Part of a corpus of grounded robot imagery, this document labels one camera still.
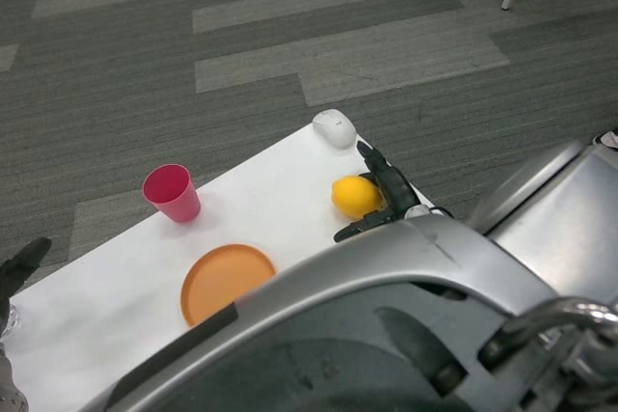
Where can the yellow lemon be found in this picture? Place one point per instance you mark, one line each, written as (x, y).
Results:
(355, 195)

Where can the clear crinkled plastic item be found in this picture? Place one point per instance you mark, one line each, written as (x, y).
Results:
(12, 320)

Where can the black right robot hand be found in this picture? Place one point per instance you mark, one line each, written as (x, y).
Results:
(393, 185)

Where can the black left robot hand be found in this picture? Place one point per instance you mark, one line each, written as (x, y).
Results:
(21, 265)

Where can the orange plastic plate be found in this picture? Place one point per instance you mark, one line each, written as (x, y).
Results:
(222, 282)

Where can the pink plastic cup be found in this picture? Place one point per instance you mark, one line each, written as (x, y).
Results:
(176, 202)

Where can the white computer mouse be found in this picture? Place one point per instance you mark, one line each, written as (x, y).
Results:
(335, 127)

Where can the silver robot chest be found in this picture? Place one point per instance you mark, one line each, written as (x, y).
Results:
(338, 296)

